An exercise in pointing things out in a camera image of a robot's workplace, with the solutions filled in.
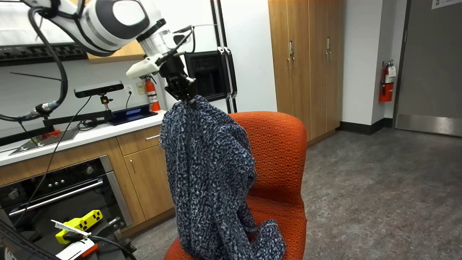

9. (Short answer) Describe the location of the wooden upper wall cabinet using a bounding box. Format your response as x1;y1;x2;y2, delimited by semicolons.
85;38;147;62

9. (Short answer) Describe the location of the grey door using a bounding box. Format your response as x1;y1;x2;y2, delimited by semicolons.
393;0;462;138

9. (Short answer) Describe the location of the orange clamp handle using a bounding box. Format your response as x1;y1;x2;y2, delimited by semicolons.
39;127;65;142

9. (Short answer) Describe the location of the white label box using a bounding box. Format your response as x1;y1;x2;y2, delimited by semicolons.
53;236;101;260

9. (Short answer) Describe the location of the yellow triple outlet cord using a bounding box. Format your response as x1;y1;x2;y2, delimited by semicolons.
53;207;105;246

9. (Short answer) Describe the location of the thin white stick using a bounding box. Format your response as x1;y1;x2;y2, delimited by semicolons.
50;216;94;238

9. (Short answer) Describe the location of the blue flat box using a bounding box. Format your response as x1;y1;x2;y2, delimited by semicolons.
108;105;156;125

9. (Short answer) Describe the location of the white refrigerator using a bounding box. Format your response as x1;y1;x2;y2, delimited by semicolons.
139;0;279;116

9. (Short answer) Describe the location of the black baseboard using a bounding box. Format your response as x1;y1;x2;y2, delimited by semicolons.
338;116;394;135

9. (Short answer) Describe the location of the black foreground cable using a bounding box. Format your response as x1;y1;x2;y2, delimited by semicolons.
88;232;139;260

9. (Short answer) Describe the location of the black computer monitor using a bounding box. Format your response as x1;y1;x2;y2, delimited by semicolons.
183;46;238;103

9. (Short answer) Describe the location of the black camera clamp arm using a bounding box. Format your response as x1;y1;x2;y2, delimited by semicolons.
0;92;141;147

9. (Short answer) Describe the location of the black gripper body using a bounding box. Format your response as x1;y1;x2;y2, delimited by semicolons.
157;51;198;96

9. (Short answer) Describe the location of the black built-in oven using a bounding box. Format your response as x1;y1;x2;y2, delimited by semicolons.
0;154;133;242

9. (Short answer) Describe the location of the red wall fire extinguisher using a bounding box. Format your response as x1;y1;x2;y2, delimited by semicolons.
377;59;397;105

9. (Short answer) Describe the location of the thin black camera cable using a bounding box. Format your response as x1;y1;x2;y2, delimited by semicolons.
13;93;94;228

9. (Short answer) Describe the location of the metal door kick plate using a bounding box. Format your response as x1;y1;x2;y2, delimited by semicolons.
394;112;462;138

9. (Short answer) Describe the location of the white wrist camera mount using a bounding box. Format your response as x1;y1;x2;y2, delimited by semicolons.
124;54;163;79

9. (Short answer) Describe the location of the black range hood strip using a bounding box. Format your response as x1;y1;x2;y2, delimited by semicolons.
0;41;88;66

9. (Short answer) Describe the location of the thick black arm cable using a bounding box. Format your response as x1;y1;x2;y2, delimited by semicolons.
0;5;69;122

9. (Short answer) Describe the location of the black stereo camera bar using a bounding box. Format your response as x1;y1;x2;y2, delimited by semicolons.
72;82;126;101

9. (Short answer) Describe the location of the red counter fire extinguisher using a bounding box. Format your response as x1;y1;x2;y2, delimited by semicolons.
143;75;163;115

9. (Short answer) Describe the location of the wooden kitchen counter cabinet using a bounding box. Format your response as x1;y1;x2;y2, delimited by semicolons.
0;108;178;238

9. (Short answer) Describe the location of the white wall sign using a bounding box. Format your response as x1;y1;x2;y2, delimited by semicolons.
430;0;462;11

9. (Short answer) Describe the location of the tall wooden cabinet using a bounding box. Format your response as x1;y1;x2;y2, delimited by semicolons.
267;0;346;148

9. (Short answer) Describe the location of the orange upholstered chair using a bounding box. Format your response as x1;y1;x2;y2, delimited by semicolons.
163;111;309;260

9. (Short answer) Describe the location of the blue speckled knit cloth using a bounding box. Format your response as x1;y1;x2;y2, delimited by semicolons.
159;93;287;260

